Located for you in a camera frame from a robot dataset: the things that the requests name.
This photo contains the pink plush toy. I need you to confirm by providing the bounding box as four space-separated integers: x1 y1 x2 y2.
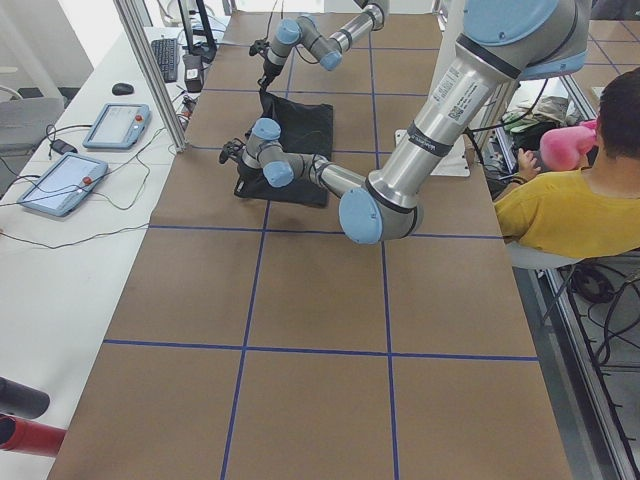
539 120 597 171

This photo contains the light blue teach pendant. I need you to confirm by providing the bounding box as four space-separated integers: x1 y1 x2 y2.
17 152 109 217
82 103 151 150

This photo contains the black graphic t-shirt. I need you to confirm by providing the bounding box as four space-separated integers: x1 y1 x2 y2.
234 90 334 208

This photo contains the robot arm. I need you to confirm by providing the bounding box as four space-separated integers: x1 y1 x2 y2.
250 0 389 91
237 1 591 244

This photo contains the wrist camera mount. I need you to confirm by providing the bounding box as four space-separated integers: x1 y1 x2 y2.
219 138 246 164
249 39 270 58

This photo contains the red bottle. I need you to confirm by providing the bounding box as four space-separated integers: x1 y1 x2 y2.
1 415 67 457

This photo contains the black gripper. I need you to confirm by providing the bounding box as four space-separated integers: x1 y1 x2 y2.
257 72 278 91

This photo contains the black computer mouse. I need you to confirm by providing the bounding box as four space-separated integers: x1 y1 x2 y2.
111 82 135 96

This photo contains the black keyboard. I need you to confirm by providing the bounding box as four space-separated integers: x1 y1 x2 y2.
150 38 179 83

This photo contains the brown paper table cover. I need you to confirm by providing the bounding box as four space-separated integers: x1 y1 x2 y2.
50 12 571 479

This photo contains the black monitor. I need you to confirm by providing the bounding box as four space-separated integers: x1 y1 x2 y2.
178 0 217 64

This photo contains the aluminium frame post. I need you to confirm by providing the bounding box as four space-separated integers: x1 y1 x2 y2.
113 0 187 153

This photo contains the person in yellow shirt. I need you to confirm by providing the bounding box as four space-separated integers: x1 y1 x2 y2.
494 69 639 259

